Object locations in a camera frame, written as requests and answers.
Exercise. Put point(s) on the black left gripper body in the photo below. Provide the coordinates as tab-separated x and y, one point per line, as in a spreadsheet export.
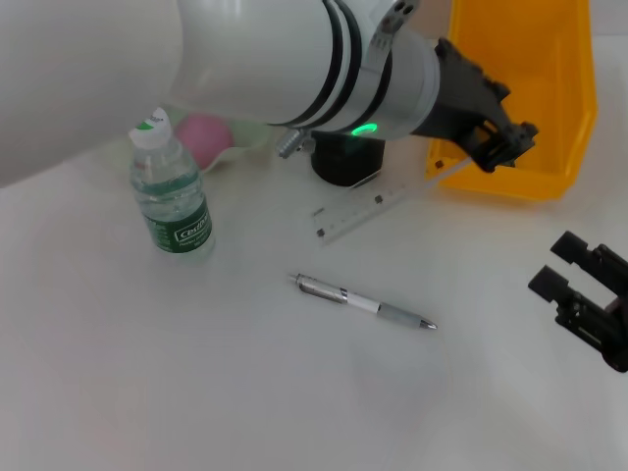
456	103

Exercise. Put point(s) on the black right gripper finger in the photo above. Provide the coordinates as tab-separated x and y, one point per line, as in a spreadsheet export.
564	299
593	260

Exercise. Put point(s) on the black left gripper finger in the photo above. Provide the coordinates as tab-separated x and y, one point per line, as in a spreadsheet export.
522	140
490	152

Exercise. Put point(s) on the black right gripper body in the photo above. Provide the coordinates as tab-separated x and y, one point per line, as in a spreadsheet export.
619	333

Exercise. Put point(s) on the clear plastic ruler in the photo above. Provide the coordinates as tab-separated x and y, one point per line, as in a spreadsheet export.
363	213

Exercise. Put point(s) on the silver grey ballpoint pen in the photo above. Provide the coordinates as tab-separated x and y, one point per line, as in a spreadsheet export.
363	301

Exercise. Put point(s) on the pink peach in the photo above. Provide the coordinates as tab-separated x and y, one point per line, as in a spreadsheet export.
206	137

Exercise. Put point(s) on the clear green-label water bottle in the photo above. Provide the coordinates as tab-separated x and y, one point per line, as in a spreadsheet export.
172	196

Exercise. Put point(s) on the black mesh pen holder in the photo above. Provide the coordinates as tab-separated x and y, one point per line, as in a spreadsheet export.
343	162

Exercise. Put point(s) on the pale green glass fruit plate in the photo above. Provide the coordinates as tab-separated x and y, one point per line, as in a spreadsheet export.
245	140

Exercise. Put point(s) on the yellow plastic bin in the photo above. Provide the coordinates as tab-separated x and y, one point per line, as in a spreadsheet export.
554	98

